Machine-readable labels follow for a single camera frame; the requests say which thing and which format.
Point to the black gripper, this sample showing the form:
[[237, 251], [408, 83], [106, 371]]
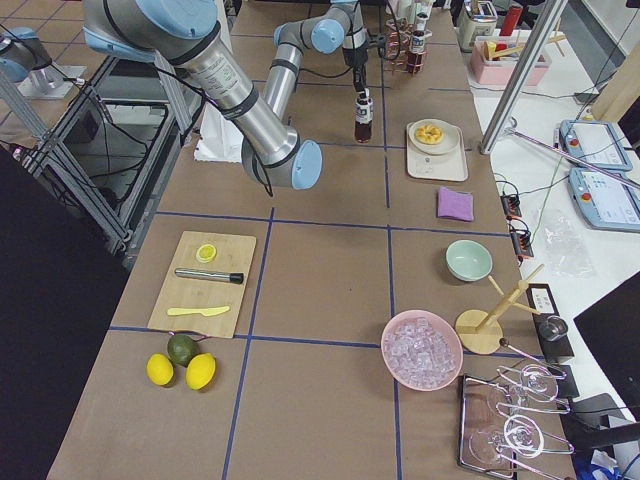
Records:
[[356, 58]]

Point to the tea bottle white cap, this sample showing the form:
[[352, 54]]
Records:
[[363, 117]]

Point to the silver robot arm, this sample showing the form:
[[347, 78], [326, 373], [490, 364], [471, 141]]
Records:
[[188, 35]]

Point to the cream serving tray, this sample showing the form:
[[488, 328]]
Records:
[[444, 161]]

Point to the wine glass rack tray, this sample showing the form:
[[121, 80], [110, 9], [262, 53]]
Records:
[[475, 415]]

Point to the glazed twisted donut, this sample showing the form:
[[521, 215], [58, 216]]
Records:
[[429, 134]]

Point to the cream plate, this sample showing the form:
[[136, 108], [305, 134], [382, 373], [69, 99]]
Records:
[[452, 137]]

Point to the silver toaster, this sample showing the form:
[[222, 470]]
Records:
[[476, 18]]

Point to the wooden stand in box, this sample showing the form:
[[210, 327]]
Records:
[[496, 53]]

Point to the pink storage box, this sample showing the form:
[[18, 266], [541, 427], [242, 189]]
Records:
[[499, 71]]

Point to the red thermos bottle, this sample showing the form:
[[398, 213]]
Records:
[[513, 17]]

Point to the purple folded cloth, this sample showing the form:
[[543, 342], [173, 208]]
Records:
[[455, 205]]

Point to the mint green bowl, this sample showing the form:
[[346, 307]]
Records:
[[468, 260]]

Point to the bamboo cutting board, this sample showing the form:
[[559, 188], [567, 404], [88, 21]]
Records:
[[234, 254]]

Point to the lemon half slice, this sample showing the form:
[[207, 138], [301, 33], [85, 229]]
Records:
[[206, 253]]

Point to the black steel muddler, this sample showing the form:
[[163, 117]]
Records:
[[233, 278]]

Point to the far teach pendant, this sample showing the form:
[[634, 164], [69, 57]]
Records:
[[595, 143]]

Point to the teach pendant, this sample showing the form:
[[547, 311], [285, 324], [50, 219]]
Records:
[[604, 202], [595, 143]]

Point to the near teach pendant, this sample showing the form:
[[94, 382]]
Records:
[[604, 202]]

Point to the clear plastic bag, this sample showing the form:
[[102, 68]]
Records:
[[565, 248]]

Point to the yellow plastic knife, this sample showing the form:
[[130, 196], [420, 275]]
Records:
[[206, 312]]

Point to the pink bowl of ice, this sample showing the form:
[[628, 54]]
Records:
[[421, 350]]

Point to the wooden mug tree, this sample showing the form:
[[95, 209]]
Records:
[[480, 331]]

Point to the green lime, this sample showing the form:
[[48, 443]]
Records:
[[182, 349]]

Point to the black scale with cup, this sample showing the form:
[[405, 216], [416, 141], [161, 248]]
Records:
[[551, 329]]

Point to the right yellow lemon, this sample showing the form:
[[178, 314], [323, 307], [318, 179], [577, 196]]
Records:
[[200, 371]]

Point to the yellow lemon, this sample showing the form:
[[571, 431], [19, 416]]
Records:
[[159, 369], [200, 371]]

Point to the left yellow lemon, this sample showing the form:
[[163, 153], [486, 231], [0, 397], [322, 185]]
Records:
[[159, 369]]

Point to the upper wine glass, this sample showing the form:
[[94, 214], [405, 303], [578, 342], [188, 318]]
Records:
[[530, 389]]

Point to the lower wine glass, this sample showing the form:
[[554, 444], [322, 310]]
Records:
[[519, 435]]

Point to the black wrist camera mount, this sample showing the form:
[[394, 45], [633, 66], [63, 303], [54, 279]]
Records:
[[378, 42]]

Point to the copper wire bottle rack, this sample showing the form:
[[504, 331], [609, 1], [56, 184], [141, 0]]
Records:
[[398, 43]]

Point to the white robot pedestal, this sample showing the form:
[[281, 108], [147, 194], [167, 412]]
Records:
[[220, 140]]

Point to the aluminium frame post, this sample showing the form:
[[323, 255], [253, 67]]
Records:
[[538, 37]]

